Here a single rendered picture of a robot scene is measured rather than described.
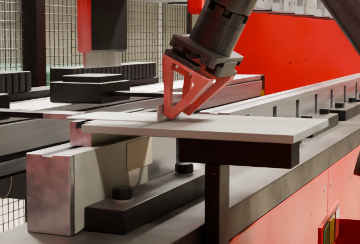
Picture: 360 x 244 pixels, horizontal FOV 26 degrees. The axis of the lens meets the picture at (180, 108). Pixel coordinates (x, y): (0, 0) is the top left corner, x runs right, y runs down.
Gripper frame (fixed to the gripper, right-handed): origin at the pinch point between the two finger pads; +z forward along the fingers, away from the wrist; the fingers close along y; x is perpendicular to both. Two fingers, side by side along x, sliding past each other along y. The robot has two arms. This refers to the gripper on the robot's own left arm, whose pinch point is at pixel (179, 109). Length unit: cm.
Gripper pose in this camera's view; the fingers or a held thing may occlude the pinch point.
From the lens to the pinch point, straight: 100.0
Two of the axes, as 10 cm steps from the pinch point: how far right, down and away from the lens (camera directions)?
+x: 8.2, 4.9, -3.1
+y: -4.0, 0.9, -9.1
